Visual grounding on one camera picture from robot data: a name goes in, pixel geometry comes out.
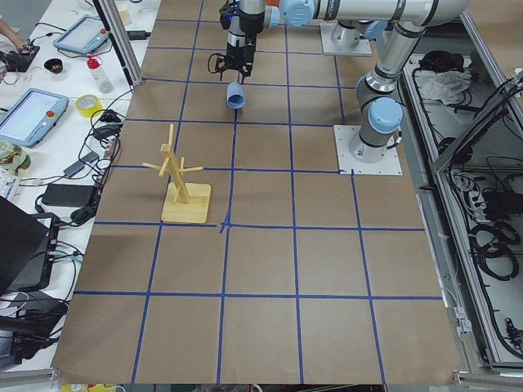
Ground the red capped squeeze bottle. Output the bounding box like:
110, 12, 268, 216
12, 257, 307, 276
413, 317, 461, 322
87, 55, 114, 94

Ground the black bowl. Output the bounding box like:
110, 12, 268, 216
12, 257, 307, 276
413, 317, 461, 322
44, 58, 64, 74

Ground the black laptop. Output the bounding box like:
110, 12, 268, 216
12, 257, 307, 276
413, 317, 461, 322
1, 198, 59, 294

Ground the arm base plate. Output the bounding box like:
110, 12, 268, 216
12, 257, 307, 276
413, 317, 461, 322
320, 22, 372, 57
333, 125, 402, 176

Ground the black power adapter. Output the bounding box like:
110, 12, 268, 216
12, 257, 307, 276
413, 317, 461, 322
42, 184, 96, 207

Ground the aluminium frame post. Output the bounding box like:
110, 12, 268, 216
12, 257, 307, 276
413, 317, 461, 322
93, 0, 143, 87

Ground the light blue plastic cup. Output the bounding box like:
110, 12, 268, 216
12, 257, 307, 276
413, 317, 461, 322
226, 82, 246, 110

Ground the paper cup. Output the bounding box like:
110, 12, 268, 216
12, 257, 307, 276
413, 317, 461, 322
116, 2, 132, 25

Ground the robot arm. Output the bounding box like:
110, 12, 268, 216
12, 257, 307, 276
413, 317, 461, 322
349, 21, 426, 163
208, 0, 468, 94

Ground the teach pendant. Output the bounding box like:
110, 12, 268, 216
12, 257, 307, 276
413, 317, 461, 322
1, 88, 69, 148
53, 15, 109, 55

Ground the right teach pendant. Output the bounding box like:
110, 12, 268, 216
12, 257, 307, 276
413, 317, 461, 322
53, 15, 109, 55

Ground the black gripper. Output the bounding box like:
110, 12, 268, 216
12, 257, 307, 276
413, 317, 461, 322
208, 34, 257, 84

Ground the left teach pendant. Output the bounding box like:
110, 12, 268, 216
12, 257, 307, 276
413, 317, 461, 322
1, 88, 69, 148

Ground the yellow tape roll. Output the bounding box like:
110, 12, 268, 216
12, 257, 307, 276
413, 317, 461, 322
75, 94, 103, 118

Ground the wooden cup rack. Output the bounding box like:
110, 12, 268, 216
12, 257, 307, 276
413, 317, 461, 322
142, 124, 212, 224

